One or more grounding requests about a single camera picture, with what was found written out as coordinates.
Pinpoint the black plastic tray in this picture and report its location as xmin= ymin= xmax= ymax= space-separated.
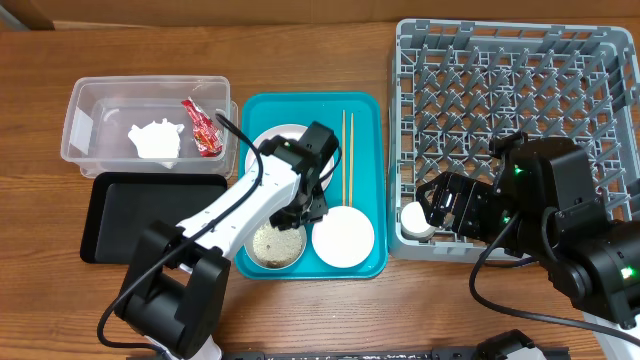
xmin=80 ymin=172 xmax=227 ymax=264

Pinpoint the left wooden chopstick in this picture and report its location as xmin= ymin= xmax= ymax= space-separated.
xmin=341 ymin=110 xmax=347 ymax=206

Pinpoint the white napkin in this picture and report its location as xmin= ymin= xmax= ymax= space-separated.
xmin=128 ymin=118 xmax=184 ymax=169

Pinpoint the clear plastic storage bin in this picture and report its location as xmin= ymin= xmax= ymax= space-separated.
xmin=60 ymin=75 xmax=239 ymax=178

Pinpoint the teal serving tray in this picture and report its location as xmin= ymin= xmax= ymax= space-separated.
xmin=235 ymin=92 xmax=388 ymax=280

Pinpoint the right wooden chopstick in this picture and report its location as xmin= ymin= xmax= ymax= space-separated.
xmin=348 ymin=113 xmax=355 ymax=207

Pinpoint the white round plate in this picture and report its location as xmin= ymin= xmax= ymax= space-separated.
xmin=244 ymin=124 xmax=335 ymax=190

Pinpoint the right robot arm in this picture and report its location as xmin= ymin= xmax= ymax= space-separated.
xmin=416 ymin=132 xmax=639 ymax=359

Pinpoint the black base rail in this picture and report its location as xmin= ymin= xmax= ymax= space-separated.
xmin=124 ymin=346 xmax=571 ymax=360

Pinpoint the wooden chopstick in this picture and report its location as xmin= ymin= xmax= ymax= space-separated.
xmin=348 ymin=113 xmax=355 ymax=207
xmin=341 ymin=110 xmax=347 ymax=206

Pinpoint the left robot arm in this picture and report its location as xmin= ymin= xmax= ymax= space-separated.
xmin=109 ymin=122 xmax=339 ymax=359

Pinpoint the grey dishwasher rack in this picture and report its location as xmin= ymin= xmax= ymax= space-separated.
xmin=387 ymin=19 xmax=639 ymax=263

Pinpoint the pink bowl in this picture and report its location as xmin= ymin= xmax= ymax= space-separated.
xmin=311 ymin=206 xmax=375 ymax=268

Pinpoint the grey small bowl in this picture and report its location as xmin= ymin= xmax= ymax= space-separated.
xmin=243 ymin=219 xmax=308 ymax=271

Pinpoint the red sauce packet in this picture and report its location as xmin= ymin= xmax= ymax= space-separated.
xmin=181 ymin=97 xmax=224 ymax=157

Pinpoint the white cylindrical cup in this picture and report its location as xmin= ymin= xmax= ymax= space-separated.
xmin=400 ymin=201 xmax=436 ymax=241

